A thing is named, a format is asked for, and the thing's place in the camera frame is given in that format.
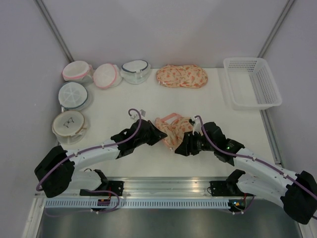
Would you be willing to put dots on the aluminium frame post left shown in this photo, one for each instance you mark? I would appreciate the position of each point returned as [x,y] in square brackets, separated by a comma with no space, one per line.
[46,15]

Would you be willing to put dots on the pink trimmed white mesh bag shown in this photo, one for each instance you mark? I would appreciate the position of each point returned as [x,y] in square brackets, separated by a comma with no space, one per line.
[107,75]

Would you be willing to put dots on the white slotted cable duct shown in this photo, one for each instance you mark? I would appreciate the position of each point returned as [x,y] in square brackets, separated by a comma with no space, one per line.
[138,203]

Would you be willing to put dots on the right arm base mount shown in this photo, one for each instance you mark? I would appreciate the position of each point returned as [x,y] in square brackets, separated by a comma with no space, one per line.
[224,189]

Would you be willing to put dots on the aluminium frame post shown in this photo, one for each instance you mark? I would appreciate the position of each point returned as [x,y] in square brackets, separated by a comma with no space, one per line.
[276,27]
[46,15]

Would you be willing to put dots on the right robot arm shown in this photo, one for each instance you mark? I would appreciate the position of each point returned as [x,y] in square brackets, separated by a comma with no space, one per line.
[295,193]

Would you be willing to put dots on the white plastic basket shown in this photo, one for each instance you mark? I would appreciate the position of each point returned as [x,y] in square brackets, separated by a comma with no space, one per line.
[249,84]

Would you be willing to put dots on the navy trimmed white mesh bag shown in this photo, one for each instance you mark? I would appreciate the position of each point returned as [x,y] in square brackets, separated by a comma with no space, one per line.
[136,71]

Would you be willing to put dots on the beige round bag with glasses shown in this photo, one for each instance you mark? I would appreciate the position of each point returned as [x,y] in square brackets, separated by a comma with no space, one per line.
[70,127]

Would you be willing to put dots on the aluminium frame post right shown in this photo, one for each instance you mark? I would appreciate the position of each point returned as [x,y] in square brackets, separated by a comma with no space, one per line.
[276,27]

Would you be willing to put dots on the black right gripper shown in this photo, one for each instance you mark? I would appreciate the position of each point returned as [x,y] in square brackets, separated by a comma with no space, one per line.
[187,146]

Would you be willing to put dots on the pink trimmed round laundry bag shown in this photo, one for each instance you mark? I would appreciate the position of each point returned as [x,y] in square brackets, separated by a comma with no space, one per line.
[78,71]

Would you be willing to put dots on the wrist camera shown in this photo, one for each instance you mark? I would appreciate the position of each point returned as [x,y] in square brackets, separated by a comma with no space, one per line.
[195,124]
[143,113]

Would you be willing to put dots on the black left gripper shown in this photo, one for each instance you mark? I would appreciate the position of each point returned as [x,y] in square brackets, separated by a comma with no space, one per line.
[156,133]

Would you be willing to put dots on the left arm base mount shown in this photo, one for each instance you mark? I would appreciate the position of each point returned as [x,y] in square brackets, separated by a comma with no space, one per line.
[116,186]

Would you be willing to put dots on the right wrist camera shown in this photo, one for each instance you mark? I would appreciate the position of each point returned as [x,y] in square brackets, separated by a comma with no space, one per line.
[195,124]

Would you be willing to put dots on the blue trimmed round laundry bag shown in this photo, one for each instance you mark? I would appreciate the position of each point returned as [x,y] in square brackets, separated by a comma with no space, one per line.
[74,96]

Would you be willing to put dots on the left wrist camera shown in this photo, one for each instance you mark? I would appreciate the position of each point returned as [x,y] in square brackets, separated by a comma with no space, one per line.
[143,113]

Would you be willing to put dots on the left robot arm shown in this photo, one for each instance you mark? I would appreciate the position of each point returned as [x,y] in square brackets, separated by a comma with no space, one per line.
[56,172]

